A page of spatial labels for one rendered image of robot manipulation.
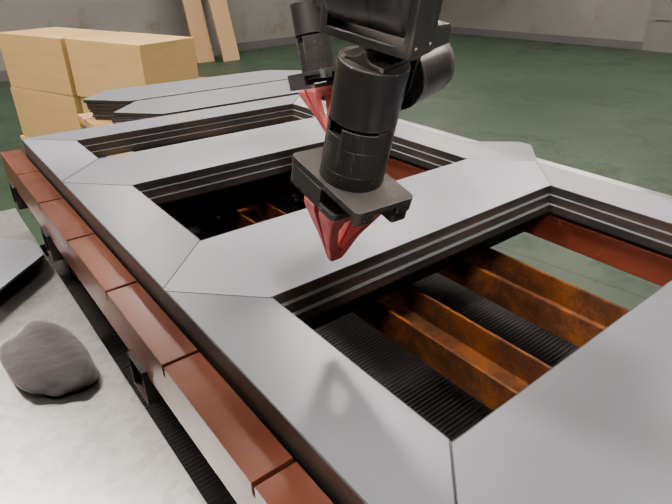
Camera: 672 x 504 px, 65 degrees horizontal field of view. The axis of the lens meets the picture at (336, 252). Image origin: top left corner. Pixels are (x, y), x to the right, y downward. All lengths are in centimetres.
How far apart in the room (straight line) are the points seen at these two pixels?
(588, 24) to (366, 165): 1015
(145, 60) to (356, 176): 281
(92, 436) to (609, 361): 59
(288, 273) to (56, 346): 38
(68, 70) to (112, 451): 315
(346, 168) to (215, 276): 27
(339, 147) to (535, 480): 29
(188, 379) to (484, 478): 29
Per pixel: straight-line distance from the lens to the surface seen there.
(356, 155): 44
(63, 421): 78
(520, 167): 106
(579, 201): 97
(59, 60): 373
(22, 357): 87
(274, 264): 67
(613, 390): 54
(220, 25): 815
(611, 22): 1044
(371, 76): 41
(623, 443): 50
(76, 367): 82
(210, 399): 53
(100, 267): 79
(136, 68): 324
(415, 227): 77
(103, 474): 70
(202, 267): 68
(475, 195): 90
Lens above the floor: 119
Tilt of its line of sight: 28 degrees down
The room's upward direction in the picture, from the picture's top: straight up
